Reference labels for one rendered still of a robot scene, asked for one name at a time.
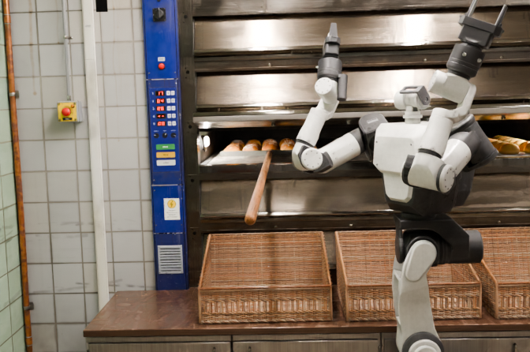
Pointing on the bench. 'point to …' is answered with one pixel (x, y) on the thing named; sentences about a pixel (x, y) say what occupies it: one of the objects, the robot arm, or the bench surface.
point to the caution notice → (171, 208)
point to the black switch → (159, 14)
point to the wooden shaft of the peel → (258, 192)
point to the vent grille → (170, 259)
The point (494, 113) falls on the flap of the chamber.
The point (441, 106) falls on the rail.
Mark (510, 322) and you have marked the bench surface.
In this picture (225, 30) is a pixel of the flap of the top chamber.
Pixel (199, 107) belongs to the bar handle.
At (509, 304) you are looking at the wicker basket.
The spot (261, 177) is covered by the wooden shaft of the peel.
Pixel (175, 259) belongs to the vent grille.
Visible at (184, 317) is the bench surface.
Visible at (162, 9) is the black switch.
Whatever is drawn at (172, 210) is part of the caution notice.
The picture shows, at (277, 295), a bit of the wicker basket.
